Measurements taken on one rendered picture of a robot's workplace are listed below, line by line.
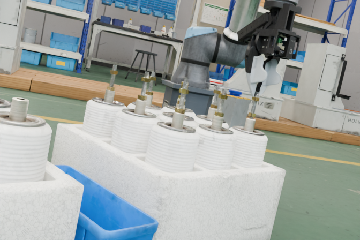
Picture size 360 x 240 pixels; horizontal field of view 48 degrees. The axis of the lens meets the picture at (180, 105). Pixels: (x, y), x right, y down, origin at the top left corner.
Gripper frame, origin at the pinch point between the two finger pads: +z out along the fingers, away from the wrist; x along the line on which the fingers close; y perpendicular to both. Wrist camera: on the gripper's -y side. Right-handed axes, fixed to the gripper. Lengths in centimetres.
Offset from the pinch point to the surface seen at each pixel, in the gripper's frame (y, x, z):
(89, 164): -5.3, -34.2, 21.7
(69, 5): -467, 60, -47
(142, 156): 3.0, -26.7, 16.8
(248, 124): 1.6, -1.0, 7.8
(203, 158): 7.3, -15.2, 15.2
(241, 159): 4.6, -3.1, 15.5
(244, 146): 4.5, -3.2, 12.6
